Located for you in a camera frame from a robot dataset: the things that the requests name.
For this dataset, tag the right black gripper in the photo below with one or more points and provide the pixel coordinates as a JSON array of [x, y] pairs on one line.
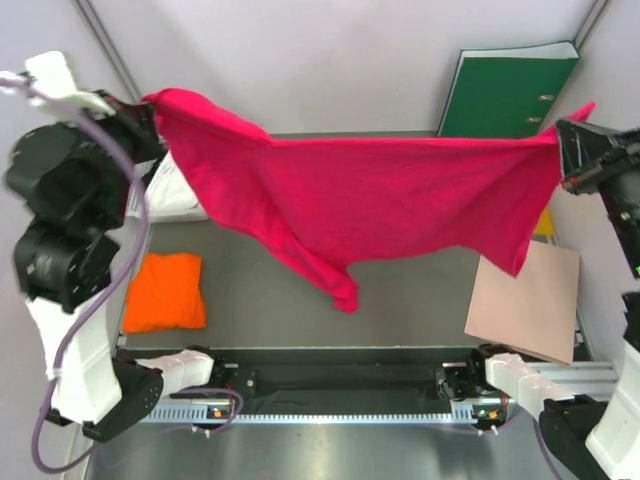
[[588, 153]]

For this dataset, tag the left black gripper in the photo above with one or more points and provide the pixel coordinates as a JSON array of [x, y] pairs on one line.
[[135, 121]]

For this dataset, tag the pink t shirt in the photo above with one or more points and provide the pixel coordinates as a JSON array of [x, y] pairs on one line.
[[321, 205]]

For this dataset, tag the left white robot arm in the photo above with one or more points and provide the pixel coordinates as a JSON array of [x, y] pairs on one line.
[[77, 195]]

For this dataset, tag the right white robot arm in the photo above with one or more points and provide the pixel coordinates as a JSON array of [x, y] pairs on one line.
[[592, 439]]

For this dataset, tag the white t shirt in basket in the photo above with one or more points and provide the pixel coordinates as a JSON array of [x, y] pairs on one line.
[[168, 189]]

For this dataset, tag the yellow folder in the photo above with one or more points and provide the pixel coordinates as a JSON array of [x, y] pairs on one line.
[[545, 226]]

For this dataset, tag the orange folded t shirt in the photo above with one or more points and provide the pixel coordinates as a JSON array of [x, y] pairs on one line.
[[165, 294]]

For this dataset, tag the beige paper folder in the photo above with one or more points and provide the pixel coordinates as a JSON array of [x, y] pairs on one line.
[[535, 312]]

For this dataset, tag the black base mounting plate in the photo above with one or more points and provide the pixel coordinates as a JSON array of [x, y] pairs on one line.
[[425, 378]]

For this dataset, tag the green ring binder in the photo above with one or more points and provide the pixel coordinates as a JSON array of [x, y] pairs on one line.
[[506, 93]]

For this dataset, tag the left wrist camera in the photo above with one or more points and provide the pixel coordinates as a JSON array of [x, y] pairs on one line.
[[51, 74]]

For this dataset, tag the aluminium rail frame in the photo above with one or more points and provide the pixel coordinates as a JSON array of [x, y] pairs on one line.
[[334, 434]]

